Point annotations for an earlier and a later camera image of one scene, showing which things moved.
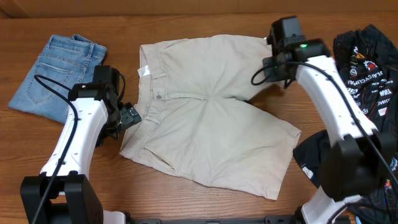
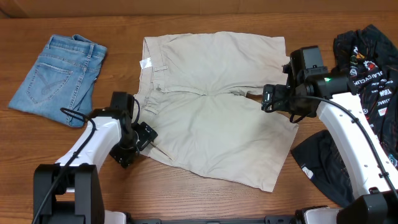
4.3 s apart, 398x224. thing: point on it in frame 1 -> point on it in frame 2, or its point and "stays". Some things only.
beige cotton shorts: x=192 y=117 stays
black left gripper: x=129 y=114 -> x=145 y=132
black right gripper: x=270 y=75 -> x=279 y=105
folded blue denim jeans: x=67 y=60 stays
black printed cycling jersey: x=366 y=61 stays
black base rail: x=272 y=219 stays
